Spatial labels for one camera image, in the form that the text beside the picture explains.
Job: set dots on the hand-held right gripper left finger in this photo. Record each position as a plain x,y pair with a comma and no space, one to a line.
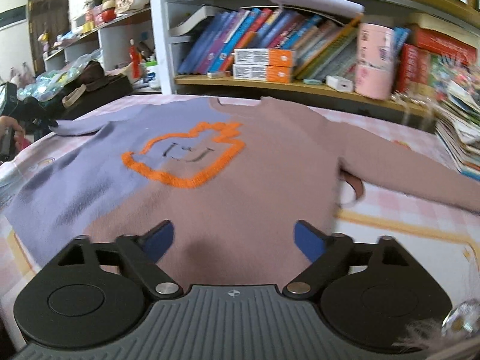
159,242

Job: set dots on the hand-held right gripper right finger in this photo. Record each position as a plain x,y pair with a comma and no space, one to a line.
309,242

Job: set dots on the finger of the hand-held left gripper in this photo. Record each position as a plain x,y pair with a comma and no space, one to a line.
48,124

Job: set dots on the purple and pink sweater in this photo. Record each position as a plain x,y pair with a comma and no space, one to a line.
243,180

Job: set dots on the person's left hand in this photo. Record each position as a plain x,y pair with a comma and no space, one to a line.
9,123

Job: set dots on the pile of plastic packets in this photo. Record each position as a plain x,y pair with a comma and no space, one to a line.
48,82

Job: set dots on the brown leather pouch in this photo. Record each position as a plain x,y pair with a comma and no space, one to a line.
93,75

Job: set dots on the black case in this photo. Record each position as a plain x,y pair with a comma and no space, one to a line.
108,93

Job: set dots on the dark wooden door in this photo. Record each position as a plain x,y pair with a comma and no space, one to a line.
48,18

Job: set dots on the white side shelf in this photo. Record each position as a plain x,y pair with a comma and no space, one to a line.
116,45

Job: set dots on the yellow tape roll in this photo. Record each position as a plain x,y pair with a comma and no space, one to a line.
88,27

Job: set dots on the red tassel ornament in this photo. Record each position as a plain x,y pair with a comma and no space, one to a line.
135,60

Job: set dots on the red round doll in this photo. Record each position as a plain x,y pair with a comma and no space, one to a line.
105,15

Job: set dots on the green eraser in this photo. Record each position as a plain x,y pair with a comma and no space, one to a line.
313,81

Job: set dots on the white charger plug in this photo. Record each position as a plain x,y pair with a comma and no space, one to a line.
339,83

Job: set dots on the pearl bead strand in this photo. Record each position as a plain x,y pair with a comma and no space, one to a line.
408,98

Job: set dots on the small orange white box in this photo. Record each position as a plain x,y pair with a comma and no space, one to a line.
218,74

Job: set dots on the stack of booklets and papers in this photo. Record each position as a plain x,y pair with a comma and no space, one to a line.
461,135

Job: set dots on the pink printed tumbler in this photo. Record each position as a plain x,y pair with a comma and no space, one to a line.
375,63

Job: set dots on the red upright dictionary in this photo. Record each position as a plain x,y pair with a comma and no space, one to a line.
412,69

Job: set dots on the green upright dictionary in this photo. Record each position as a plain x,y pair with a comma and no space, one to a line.
439,77

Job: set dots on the row of colourful thin books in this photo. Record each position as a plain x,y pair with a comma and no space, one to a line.
240,33

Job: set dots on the white flat desk lamp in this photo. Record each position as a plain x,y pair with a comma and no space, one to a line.
311,2

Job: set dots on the beige thick book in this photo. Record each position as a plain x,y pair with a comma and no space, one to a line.
442,22

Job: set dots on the wooden bookshelf with white frame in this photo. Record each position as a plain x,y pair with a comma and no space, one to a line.
247,84

